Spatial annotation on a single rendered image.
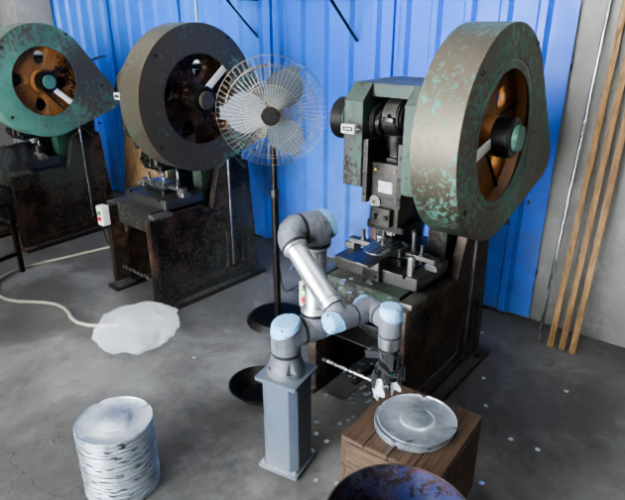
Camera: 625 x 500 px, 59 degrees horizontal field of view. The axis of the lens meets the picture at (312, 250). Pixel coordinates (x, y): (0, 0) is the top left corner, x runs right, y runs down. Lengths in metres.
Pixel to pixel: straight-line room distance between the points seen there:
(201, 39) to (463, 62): 1.75
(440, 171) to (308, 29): 2.43
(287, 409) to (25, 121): 3.23
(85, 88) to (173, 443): 3.16
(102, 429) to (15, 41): 3.12
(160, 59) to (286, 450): 2.06
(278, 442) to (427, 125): 1.37
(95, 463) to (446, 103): 1.80
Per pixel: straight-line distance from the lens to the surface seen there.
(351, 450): 2.14
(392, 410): 2.21
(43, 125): 4.80
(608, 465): 2.81
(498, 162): 2.50
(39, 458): 2.81
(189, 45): 3.30
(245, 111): 3.02
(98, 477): 2.38
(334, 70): 4.06
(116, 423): 2.35
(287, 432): 2.33
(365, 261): 2.41
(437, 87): 1.99
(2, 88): 4.65
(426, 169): 1.99
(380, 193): 2.50
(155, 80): 3.17
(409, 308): 2.37
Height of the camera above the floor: 1.73
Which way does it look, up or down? 22 degrees down
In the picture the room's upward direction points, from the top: straight up
